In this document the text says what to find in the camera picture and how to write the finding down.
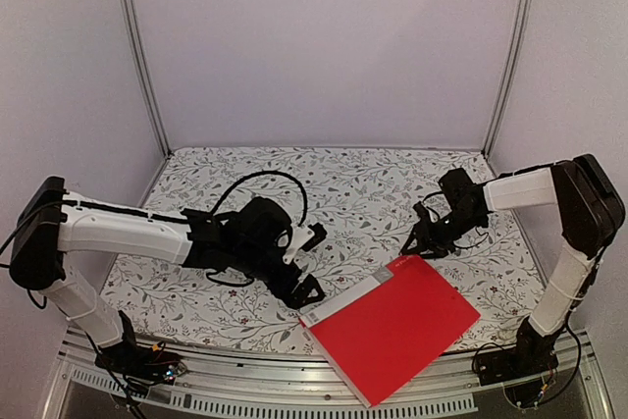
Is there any right aluminium frame post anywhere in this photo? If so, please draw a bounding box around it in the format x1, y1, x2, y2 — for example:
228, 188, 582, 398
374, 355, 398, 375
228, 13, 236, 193
482, 0, 533, 160

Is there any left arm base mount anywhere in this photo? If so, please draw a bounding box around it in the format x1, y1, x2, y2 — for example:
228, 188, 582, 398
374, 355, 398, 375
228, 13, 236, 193
95, 311, 187, 386

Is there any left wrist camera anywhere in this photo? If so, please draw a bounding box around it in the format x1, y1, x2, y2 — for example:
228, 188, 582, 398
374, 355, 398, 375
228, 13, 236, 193
283, 223, 327, 264

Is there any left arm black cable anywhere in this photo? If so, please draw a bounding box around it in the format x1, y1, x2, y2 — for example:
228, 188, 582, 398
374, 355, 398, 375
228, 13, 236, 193
63, 171, 309, 234

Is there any aluminium frame post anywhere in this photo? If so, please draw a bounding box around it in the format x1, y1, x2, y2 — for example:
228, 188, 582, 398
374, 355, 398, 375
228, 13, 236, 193
120, 0, 172, 159
482, 0, 533, 160

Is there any left aluminium frame post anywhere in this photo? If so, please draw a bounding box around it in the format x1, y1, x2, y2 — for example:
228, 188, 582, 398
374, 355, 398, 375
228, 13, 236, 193
120, 0, 172, 159

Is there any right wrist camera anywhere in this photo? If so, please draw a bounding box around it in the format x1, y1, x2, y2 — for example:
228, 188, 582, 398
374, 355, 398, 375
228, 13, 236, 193
413, 201, 441, 223

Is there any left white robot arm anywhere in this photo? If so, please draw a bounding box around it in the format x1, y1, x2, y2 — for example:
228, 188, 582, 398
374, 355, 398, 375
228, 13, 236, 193
2, 177, 327, 374

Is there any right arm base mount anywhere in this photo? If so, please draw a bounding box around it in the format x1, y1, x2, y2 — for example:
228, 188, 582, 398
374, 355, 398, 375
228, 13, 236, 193
471, 318, 564, 409

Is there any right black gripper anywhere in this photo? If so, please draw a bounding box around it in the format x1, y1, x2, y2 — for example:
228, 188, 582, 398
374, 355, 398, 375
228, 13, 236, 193
401, 208, 485, 260

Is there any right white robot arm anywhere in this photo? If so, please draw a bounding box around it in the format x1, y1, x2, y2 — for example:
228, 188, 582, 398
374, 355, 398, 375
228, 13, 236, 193
400, 154, 626, 338

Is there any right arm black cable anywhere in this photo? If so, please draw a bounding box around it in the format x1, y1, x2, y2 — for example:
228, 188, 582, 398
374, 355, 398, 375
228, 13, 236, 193
495, 161, 575, 183

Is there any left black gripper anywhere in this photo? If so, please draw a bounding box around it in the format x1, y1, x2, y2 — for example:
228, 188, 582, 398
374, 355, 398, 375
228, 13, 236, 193
232, 241, 326, 310

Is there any red file folder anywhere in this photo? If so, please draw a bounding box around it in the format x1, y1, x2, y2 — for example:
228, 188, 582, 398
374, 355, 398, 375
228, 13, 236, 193
300, 255, 480, 408

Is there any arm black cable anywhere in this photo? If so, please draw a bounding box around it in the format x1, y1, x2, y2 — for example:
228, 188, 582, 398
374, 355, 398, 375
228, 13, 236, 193
495, 161, 575, 183
63, 171, 309, 234

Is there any aluminium front rail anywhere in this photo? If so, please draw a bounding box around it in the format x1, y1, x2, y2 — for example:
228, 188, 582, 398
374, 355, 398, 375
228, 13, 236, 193
38, 327, 620, 418

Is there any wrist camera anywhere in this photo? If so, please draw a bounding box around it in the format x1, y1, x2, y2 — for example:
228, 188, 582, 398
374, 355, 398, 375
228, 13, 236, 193
413, 201, 441, 223
283, 223, 327, 264

